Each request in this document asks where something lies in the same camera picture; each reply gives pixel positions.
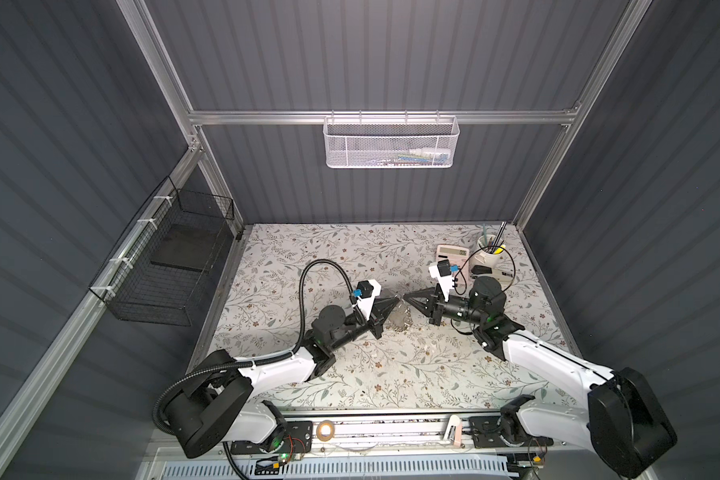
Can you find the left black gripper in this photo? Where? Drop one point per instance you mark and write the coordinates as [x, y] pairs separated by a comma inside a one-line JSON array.
[[375, 318]]

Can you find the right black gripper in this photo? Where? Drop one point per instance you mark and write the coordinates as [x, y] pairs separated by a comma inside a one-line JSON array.
[[431, 296]]

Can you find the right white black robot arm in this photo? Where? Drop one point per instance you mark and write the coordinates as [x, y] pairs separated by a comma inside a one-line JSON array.
[[617, 416]]

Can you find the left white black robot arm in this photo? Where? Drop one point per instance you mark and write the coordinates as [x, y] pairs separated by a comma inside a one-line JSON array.
[[214, 404]]

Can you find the pink calculator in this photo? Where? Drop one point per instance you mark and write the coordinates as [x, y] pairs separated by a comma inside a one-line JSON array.
[[455, 255]]

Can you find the black white stapler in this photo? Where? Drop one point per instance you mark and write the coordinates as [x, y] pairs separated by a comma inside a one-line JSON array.
[[503, 277]]

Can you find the white pen cup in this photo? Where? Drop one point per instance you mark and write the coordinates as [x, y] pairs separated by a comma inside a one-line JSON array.
[[489, 247]]

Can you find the white pink small device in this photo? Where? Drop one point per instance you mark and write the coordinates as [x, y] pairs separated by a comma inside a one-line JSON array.
[[453, 432]]

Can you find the tape roll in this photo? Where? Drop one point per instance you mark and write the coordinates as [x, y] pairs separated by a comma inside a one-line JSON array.
[[325, 431]]

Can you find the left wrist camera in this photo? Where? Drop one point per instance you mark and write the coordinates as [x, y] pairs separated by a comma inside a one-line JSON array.
[[364, 297]]

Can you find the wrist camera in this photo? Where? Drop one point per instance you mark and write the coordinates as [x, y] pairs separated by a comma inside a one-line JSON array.
[[442, 271], [364, 297]]

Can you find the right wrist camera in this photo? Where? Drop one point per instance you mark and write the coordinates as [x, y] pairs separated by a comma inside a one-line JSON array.
[[442, 271]]

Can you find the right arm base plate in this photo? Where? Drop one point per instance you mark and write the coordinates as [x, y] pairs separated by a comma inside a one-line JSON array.
[[492, 433]]

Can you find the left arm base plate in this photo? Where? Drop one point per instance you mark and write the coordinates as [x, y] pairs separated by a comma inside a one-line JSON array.
[[296, 438]]

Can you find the white wire mesh basket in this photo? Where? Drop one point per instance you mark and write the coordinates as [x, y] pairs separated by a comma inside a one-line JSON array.
[[390, 141]]

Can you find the black wire basket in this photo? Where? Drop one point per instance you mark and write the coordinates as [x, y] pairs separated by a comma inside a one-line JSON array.
[[171, 261]]

